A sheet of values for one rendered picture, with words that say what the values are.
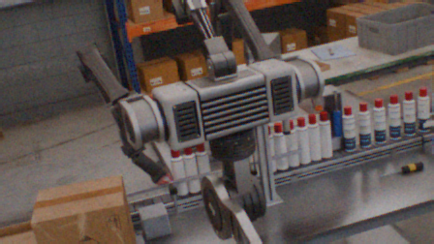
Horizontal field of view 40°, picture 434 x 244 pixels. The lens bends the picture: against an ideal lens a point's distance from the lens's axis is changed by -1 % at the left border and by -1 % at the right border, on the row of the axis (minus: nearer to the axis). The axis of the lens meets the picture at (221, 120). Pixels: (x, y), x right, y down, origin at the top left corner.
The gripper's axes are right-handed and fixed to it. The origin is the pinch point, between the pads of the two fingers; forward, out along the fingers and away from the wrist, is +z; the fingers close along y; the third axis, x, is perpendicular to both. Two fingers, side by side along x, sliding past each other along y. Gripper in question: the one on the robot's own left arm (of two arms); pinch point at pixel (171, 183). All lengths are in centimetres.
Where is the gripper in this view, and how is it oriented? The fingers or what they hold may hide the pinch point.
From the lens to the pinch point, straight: 247.6
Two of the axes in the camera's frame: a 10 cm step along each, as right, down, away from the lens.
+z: 6.8, 5.9, 4.4
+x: -6.7, 7.4, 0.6
